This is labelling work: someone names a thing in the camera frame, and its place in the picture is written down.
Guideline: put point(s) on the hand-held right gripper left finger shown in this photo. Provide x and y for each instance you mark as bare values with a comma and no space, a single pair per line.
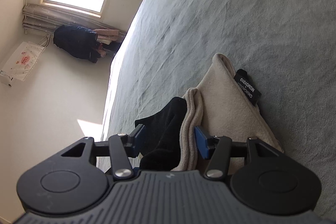
139,138

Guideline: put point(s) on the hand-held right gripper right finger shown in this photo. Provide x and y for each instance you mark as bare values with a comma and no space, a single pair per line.
202,143

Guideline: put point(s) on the cream black-sleeved printed sweatshirt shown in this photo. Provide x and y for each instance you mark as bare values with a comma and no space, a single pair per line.
225,108

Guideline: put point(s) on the hanging dark jacket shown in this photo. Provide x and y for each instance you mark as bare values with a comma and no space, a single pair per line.
74,41

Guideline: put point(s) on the grey bed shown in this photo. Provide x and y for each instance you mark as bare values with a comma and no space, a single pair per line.
236,16

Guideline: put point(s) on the white patterned hanging bag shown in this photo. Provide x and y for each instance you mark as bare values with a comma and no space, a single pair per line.
21,64

